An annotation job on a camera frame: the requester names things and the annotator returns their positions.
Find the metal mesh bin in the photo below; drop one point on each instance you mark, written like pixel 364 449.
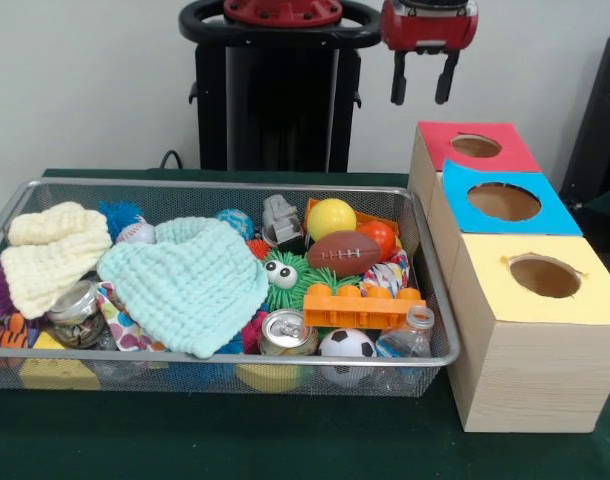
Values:
pixel 135 195

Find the green spiky toy with eyes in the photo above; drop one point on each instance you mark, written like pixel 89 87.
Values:
pixel 285 295

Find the orange ball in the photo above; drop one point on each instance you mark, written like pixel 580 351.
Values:
pixel 380 235

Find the small soccer ball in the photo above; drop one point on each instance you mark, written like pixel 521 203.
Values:
pixel 345 342

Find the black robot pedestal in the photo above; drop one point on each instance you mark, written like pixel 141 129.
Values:
pixel 280 100

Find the silver drink can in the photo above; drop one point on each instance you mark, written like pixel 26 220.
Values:
pixel 285 330

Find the dark green tablecloth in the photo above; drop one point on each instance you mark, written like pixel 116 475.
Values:
pixel 235 440

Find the clear plastic bottle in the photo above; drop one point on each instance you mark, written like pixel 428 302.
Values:
pixel 410 335

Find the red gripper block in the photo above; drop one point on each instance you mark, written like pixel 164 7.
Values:
pixel 430 30

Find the large yellow ball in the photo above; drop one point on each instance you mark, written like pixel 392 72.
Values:
pixel 331 217

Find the white cloth with colourful spots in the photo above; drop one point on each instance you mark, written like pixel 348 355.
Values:
pixel 387 272

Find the cream knitted cloth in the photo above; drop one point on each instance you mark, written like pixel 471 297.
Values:
pixel 50 260

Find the wooden box with three holes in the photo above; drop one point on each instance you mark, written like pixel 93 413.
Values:
pixel 525 380

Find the brown toy football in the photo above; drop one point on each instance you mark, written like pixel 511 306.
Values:
pixel 342 254

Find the orange toy building brick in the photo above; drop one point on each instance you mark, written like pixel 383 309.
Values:
pixel 355 310

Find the mint green knitted cloth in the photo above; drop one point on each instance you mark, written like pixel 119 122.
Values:
pixel 185 285

